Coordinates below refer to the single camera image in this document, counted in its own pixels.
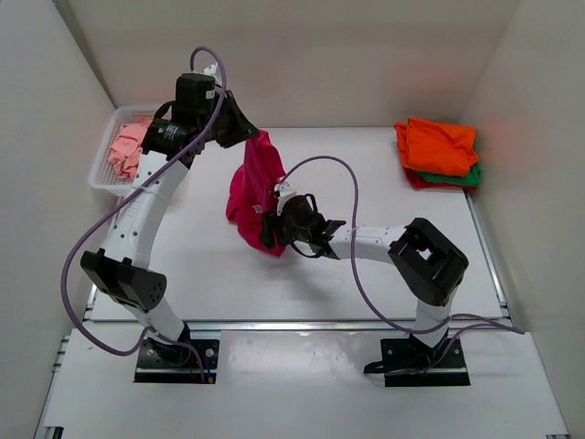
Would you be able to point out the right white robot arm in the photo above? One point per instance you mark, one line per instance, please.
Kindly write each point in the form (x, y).
(431, 266)

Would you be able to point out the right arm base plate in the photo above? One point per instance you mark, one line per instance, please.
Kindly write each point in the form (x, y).
(409, 363)

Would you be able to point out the green folded t shirt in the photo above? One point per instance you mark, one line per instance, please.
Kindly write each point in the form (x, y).
(471, 179)

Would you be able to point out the white plastic basket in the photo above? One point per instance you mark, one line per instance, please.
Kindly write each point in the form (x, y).
(102, 175)

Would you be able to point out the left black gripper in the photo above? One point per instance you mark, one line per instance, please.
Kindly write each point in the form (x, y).
(244, 125)

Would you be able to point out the orange folded t shirt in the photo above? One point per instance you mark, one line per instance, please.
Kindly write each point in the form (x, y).
(437, 148)

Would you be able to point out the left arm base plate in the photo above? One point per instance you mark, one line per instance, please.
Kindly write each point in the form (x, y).
(158, 363)

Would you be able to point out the aluminium table rail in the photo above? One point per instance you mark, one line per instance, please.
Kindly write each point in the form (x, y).
(284, 325)

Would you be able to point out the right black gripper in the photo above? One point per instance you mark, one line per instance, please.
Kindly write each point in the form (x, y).
(272, 227)

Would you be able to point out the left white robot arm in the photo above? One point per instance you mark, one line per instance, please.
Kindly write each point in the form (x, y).
(120, 267)

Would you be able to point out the magenta t shirt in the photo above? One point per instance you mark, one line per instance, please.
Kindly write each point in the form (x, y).
(250, 191)

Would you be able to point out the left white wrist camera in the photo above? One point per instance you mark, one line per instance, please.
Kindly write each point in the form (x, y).
(214, 71)

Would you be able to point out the pink t shirt in basket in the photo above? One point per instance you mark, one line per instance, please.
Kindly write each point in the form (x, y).
(126, 149)

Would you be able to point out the red folded t shirt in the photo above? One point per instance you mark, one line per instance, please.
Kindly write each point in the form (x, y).
(420, 183)

